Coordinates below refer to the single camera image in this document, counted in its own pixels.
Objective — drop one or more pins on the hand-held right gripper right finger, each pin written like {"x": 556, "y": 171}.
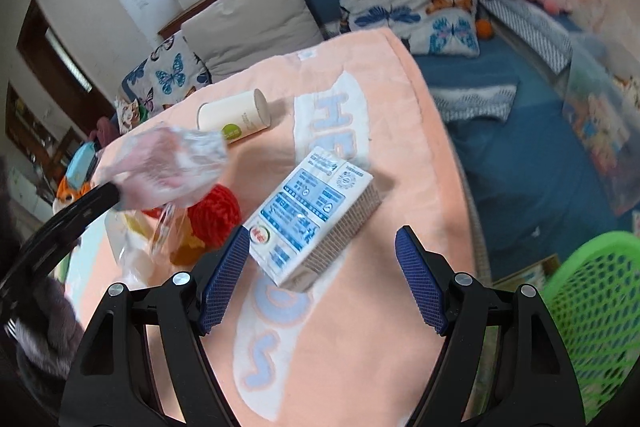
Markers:
{"x": 420, "y": 279}

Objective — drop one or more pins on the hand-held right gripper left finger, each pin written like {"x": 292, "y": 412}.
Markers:
{"x": 222, "y": 279}

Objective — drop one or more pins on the red knitted ball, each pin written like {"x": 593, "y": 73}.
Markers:
{"x": 215, "y": 212}

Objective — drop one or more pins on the clear plastic bag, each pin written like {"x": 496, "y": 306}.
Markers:
{"x": 150, "y": 247}

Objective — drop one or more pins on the blue and white milk carton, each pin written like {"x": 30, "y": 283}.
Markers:
{"x": 310, "y": 217}

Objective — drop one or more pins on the white paper cup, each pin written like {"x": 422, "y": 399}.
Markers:
{"x": 235, "y": 117}

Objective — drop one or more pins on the green plastic basket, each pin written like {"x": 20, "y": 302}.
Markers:
{"x": 595, "y": 307}

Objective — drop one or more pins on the person's left forearm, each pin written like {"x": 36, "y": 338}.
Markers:
{"x": 45, "y": 322}

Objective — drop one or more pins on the person's left hand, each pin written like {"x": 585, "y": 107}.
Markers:
{"x": 160, "y": 167}

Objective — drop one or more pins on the peach printed blanket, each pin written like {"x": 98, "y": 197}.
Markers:
{"x": 325, "y": 357}

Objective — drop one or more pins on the blue sofa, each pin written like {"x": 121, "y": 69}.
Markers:
{"x": 500, "y": 147}

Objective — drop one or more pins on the orange fox plush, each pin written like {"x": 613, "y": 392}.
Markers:
{"x": 70, "y": 197}

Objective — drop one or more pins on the teal box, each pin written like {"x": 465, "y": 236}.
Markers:
{"x": 81, "y": 164}

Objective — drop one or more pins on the folded striped cloth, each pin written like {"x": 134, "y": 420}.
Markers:
{"x": 475, "y": 103}

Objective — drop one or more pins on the cartoon picture book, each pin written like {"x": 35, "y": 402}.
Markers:
{"x": 131, "y": 114}

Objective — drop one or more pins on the dark pink toy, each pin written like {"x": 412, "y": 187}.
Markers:
{"x": 103, "y": 129}

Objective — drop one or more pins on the small butterfly pillow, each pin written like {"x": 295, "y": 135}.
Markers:
{"x": 170, "y": 74}

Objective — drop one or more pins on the clear plastic storage box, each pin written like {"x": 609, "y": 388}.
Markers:
{"x": 600, "y": 127}

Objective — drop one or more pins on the wooden cabinet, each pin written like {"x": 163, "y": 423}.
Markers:
{"x": 35, "y": 132}

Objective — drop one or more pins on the small orange ball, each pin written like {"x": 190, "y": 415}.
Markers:
{"x": 484, "y": 30}

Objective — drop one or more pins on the beige cushion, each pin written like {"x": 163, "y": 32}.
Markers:
{"x": 250, "y": 22}

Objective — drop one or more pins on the brown wooden door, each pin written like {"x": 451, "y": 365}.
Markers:
{"x": 65, "y": 67}

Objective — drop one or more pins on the long striped blanket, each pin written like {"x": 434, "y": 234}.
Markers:
{"x": 535, "y": 32}

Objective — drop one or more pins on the large butterfly pillow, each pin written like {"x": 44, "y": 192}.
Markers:
{"x": 405, "y": 2}

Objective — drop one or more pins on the floral cloth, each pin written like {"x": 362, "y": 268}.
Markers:
{"x": 629, "y": 89}

